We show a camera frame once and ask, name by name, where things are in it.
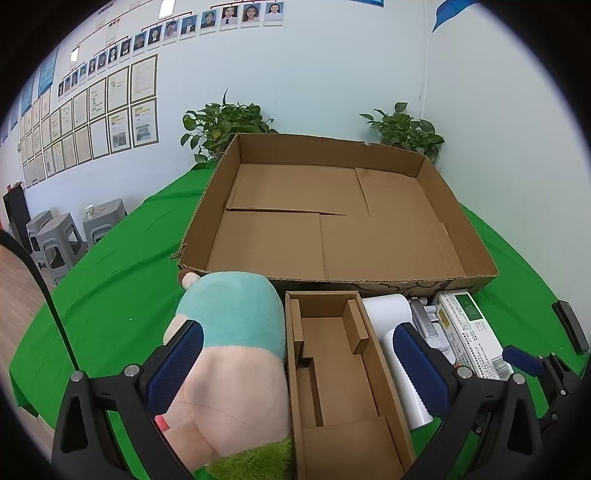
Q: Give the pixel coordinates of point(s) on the white printed carton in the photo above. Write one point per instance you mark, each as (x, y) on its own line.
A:
(471, 332)

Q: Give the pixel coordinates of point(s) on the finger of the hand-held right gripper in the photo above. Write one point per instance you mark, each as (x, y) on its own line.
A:
(521, 360)

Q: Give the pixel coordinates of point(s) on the blue wall banner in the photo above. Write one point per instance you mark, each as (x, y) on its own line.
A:
(450, 11)

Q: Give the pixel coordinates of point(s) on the large shallow cardboard box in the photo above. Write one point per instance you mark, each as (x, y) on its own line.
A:
(332, 221)

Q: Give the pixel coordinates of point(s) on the wall of framed certificates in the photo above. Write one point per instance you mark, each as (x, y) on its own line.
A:
(115, 115)

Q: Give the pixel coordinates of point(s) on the white and silver gadget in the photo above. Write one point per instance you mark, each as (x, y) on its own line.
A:
(427, 318)

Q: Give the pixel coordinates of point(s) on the green tablecloth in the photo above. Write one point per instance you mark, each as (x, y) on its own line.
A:
(120, 286)

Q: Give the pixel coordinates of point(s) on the white hair dryer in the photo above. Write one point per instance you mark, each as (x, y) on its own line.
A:
(383, 318)

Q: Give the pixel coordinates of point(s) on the pink and teal plush toy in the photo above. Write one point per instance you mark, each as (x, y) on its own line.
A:
(240, 360)

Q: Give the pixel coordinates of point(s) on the grey plastic stool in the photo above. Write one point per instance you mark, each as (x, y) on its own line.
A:
(106, 219)
(57, 244)
(38, 221)

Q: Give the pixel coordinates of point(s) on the white paper cup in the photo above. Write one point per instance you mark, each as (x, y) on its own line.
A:
(89, 211)

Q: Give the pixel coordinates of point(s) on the small cardboard box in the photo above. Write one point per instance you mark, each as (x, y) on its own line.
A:
(341, 369)

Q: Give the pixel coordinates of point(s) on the black flat bar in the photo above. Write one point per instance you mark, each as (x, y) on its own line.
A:
(570, 325)

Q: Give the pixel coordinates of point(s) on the black upright board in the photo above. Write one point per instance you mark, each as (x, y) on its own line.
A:
(16, 212)

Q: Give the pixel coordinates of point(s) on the thin black curved rod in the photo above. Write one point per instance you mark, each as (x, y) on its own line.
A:
(44, 286)

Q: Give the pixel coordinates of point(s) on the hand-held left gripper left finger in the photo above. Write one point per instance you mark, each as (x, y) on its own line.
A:
(178, 364)

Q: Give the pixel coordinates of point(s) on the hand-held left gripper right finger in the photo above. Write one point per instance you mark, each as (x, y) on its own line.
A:
(420, 369)

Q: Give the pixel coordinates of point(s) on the row of portrait photos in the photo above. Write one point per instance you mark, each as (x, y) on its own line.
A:
(184, 25)

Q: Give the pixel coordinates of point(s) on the green potted plant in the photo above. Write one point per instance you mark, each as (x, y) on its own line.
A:
(221, 124)
(406, 131)

